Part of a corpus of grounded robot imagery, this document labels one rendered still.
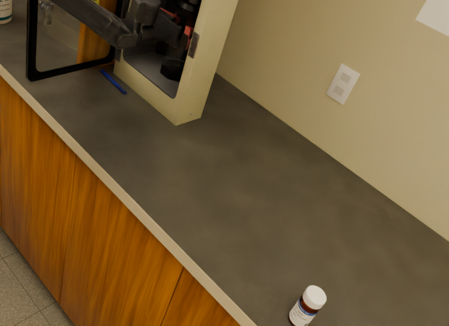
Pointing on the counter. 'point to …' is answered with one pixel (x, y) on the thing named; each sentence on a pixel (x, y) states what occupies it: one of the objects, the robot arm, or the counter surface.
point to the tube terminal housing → (203, 69)
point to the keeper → (194, 45)
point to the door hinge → (123, 17)
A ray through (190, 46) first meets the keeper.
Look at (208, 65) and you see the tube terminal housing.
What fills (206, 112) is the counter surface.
